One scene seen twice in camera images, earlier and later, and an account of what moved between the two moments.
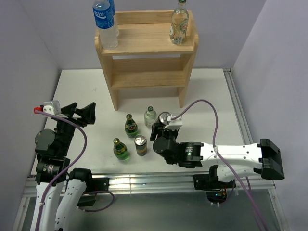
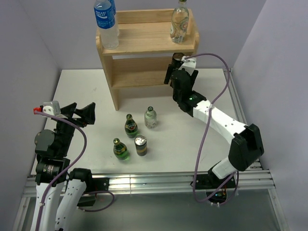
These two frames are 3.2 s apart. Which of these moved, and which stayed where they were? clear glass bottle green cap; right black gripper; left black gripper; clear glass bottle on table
Moved: right black gripper
Stayed: clear glass bottle on table; left black gripper; clear glass bottle green cap
